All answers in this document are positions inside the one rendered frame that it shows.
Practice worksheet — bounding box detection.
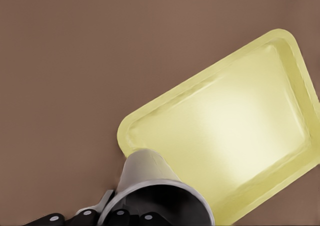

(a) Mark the pale yellow rectangular tray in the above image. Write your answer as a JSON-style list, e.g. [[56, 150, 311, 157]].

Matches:
[[116, 28, 320, 224]]

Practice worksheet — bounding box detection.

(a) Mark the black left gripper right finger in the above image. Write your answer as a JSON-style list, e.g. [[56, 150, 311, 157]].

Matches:
[[104, 207, 168, 226]]

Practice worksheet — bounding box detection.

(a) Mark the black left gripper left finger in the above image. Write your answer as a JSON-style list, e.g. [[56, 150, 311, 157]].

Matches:
[[24, 206, 101, 226]]

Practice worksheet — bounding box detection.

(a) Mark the white IKEA cup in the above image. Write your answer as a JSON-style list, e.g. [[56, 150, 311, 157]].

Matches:
[[74, 148, 216, 226]]

